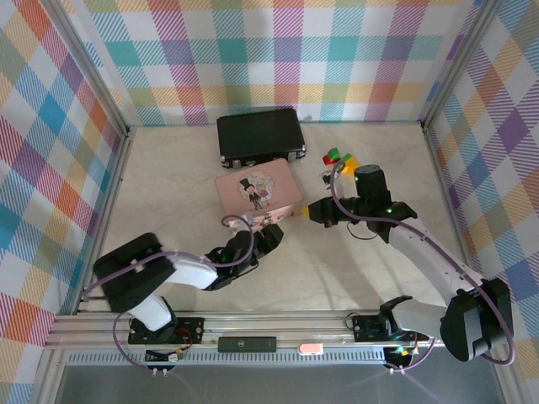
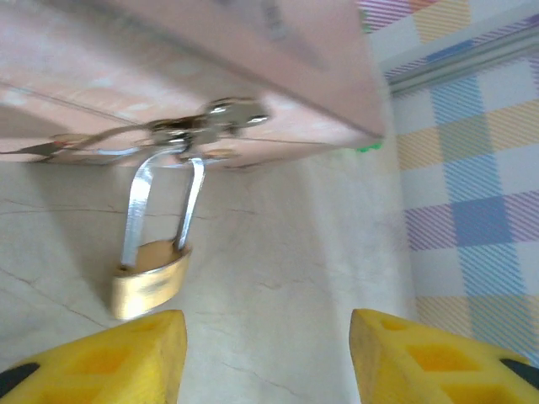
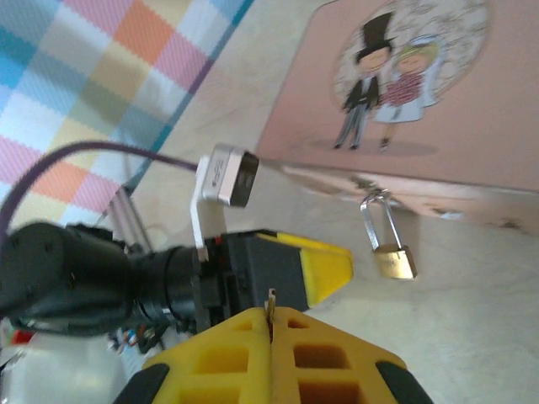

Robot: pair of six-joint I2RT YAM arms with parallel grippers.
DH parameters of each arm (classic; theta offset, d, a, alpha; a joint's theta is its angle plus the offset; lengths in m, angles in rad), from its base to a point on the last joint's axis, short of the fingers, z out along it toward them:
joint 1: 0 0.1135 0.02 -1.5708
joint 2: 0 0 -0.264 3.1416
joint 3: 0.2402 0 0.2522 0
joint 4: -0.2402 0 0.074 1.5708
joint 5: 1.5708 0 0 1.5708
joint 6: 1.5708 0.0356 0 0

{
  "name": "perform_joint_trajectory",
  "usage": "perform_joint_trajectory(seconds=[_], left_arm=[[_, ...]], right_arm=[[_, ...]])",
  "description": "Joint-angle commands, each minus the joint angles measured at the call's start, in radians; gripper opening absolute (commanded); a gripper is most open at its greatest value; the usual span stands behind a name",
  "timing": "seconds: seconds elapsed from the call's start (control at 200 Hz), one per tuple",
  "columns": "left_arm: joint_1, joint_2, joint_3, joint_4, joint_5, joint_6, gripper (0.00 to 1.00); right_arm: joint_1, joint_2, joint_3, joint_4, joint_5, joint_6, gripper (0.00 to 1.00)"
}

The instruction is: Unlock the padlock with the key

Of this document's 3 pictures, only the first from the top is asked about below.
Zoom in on pink tin box with picture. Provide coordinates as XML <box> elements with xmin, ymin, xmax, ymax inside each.
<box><xmin>214</xmin><ymin>158</ymin><xmax>303</xmax><ymax>226</ymax></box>

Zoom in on yellow and green toy block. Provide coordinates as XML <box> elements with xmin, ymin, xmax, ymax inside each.
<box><xmin>339</xmin><ymin>153</ymin><xmax>364</xmax><ymax>174</ymax></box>

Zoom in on black bar device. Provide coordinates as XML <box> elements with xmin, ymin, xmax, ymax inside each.
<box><xmin>217</xmin><ymin>336</ymin><xmax>278</xmax><ymax>354</ymax></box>

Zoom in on black hard case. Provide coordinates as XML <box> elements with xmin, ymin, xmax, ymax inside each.
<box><xmin>216</xmin><ymin>108</ymin><xmax>307</xmax><ymax>170</ymax></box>

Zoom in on small connector board green light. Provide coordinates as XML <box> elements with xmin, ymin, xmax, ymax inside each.
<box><xmin>385</xmin><ymin>344</ymin><xmax>418</xmax><ymax>367</ymax></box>

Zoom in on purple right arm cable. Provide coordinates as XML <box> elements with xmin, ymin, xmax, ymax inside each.
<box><xmin>330</xmin><ymin>162</ymin><xmax>515</xmax><ymax>375</ymax></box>

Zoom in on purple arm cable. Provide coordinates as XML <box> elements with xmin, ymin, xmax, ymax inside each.
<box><xmin>83</xmin><ymin>214</ymin><xmax>257</xmax><ymax>375</ymax></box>
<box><xmin>330</xmin><ymin>162</ymin><xmax>515</xmax><ymax>375</ymax></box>

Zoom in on thin black cable loop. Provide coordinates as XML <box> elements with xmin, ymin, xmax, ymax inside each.
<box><xmin>345</xmin><ymin>222</ymin><xmax>376</xmax><ymax>242</ymax></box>

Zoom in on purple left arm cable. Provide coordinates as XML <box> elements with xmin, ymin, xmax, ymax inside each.
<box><xmin>83</xmin><ymin>214</ymin><xmax>257</xmax><ymax>375</ymax></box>

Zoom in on aluminium front rail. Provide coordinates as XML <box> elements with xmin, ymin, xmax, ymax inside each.
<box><xmin>44</xmin><ymin>310</ymin><xmax>509</xmax><ymax>351</ymax></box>

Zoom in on aluminium side floor rail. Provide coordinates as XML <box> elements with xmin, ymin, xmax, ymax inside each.
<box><xmin>73</xmin><ymin>125</ymin><xmax>136</xmax><ymax>315</ymax></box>
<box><xmin>420</xmin><ymin>124</ymin><xmax>488</xmax><ymax>295</ymax></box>

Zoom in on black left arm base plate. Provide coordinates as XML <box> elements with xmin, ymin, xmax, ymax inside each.
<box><xmin>127</xmin><ymin>316</ymin><xmax>206</xmax><ymax>347</ymax></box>

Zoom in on perforated metal cable tray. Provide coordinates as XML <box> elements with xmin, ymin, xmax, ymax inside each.
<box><xmin>62</xmin><ymin>351</ymin><xmax>504</xmax><ymax>368</ymax></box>

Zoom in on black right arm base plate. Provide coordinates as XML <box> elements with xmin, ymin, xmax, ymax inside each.
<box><xmin>350</xmin><ymin>315</ymin><xmax>431</xmax><ymax>344</ymax></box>

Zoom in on aluminium frame post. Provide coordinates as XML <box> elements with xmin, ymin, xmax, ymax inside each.
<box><xmin>50</xmin><ymin>0</ymin><xmax>132</xmax><ymax>136</ymax></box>
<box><xmin>419</xmin><ymin>0</ymin><xmax>497</xmax><ymax>127</ymax></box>

